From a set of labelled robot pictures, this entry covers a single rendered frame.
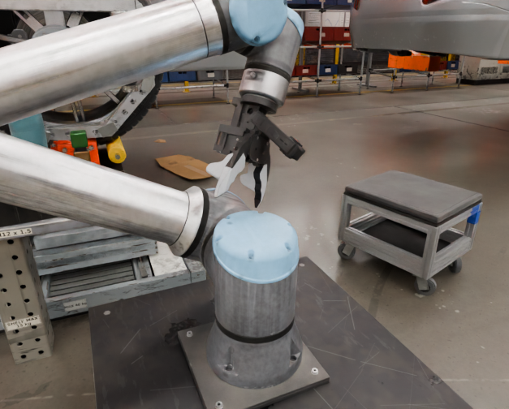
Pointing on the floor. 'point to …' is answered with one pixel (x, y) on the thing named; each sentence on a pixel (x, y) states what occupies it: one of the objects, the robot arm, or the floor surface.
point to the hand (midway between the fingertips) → (240, 204)
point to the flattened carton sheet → (184, 166)
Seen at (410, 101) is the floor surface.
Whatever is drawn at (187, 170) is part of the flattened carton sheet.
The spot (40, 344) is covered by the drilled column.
